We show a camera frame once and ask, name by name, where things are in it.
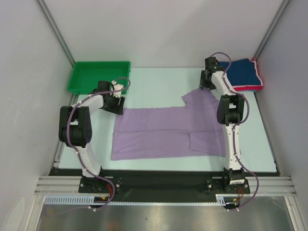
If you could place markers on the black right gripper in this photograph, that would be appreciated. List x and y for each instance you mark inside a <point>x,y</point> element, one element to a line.
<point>203,83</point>

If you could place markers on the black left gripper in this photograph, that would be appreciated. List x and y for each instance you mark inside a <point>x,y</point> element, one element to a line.
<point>118,109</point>

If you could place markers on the purple t shirt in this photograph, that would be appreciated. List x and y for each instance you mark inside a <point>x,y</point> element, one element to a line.
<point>189,130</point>

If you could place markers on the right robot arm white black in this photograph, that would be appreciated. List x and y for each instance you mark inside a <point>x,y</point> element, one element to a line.
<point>230,114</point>

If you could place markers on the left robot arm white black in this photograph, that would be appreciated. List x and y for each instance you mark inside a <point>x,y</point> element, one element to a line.
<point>75,128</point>

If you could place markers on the navy blue folded shirt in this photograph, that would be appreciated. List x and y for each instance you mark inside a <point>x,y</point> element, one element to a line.
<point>242,73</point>

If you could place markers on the red folded shirt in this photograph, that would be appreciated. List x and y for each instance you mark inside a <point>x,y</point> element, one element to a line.
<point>250,88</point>

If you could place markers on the green plastic tray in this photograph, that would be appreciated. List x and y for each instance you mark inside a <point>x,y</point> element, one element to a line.
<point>86,75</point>

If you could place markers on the pink folded shirt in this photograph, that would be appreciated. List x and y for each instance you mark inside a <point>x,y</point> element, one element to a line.
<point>247,86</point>

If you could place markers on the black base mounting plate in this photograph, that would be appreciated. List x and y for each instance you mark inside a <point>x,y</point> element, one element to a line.
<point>158,186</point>

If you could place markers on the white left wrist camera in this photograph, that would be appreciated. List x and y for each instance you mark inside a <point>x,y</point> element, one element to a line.
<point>117,89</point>

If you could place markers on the aluminium frame front rail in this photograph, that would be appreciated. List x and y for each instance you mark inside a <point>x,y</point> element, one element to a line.
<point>69,185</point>

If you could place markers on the right aluminium corner post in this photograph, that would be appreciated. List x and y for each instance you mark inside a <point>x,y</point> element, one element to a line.
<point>276,19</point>

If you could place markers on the aluminium corner post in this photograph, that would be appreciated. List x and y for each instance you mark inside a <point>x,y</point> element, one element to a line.
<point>276,19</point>
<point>55,30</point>

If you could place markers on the left aluminium corner post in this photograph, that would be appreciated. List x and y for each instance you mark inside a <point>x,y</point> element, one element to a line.
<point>55,30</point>

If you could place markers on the light blue cable duct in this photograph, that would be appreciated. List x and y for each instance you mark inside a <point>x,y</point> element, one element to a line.
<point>213,200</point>

